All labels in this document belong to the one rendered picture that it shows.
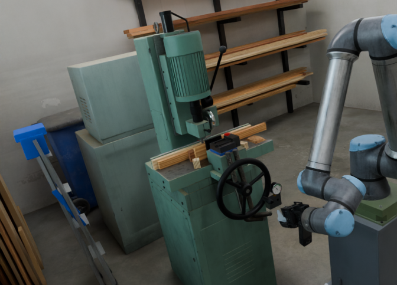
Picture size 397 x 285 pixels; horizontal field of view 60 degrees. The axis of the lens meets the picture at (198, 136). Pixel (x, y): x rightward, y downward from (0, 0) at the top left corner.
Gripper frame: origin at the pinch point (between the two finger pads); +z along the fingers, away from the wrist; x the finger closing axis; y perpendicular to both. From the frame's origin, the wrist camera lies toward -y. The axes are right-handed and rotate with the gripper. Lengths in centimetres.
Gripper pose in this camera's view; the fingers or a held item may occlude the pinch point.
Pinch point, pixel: (280, 219)
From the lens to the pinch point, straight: 153.1
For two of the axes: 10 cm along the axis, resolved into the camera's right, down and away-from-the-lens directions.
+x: -8.7, 3.2, -3.8
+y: -3.5, -9.4, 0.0
